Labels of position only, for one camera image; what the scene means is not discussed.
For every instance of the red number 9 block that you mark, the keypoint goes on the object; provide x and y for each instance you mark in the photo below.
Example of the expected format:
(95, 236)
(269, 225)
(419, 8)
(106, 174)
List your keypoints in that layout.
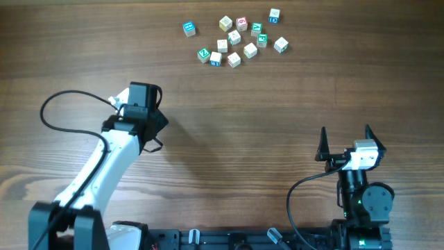
(242, 24)

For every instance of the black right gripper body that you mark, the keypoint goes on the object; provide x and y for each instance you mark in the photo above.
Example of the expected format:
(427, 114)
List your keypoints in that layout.
(338, 158)

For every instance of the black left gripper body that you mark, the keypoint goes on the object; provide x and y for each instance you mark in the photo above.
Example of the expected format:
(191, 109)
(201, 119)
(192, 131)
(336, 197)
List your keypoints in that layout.
(161, 119)

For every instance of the wooden block yellow green picture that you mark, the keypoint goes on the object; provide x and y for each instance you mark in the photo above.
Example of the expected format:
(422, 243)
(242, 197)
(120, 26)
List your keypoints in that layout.
(250, 50)

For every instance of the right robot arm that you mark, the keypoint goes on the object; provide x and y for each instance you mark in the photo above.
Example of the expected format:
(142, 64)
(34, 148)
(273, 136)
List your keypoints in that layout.
(366, 205)

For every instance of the green letter Z block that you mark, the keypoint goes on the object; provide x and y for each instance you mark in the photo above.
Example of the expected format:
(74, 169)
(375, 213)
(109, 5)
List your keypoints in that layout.
(203, 55)

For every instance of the plain yellow picture block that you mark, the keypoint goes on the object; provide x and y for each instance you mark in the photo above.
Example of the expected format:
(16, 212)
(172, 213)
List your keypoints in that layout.
(222, 46)

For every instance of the green letter F block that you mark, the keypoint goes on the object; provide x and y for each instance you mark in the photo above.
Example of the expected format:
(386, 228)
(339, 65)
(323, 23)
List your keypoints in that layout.
(262, 40)

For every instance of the wooden block right end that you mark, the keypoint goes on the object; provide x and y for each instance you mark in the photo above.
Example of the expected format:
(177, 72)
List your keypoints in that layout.
(281, 45)

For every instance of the wooden block red picture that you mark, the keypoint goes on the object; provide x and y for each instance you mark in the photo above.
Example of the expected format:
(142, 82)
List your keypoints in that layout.
(234, 60)

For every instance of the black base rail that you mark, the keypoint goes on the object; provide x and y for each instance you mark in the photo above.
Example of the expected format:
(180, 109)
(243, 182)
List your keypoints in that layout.
(243, 239)

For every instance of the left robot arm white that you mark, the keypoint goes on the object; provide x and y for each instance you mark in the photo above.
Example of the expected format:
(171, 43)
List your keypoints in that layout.
(74, 220)

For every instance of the wooden block green side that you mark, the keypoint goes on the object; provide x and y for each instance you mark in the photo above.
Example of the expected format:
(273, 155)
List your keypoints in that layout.
(234, 37)

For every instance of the green letter V block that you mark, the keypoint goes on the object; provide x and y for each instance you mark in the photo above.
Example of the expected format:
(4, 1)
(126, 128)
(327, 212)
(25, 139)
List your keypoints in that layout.
(256, 29)

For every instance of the blue top wooden block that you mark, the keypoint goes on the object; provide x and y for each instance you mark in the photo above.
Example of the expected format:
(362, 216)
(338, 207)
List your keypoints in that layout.
(189, 29)

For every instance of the wooden block blue C side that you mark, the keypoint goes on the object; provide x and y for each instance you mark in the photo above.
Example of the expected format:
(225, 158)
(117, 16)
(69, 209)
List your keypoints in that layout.
(274, 16)

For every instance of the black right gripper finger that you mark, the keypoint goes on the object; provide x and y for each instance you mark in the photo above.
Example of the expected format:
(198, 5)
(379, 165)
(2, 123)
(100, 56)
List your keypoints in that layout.
(370, 135)
(323, 147)

